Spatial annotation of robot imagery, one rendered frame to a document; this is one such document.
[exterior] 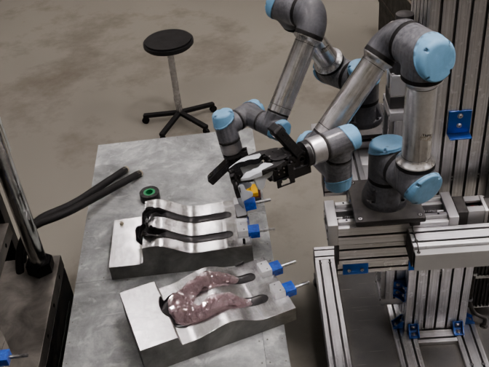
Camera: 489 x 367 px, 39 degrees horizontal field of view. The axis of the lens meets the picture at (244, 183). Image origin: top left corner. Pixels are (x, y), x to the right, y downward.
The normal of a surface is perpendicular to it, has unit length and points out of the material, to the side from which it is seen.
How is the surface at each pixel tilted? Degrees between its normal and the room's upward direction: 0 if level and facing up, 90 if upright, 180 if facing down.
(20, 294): 0
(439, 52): 84
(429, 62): 82
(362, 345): 0
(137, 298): 0
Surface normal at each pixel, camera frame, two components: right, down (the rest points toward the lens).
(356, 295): -0.08, -0.80
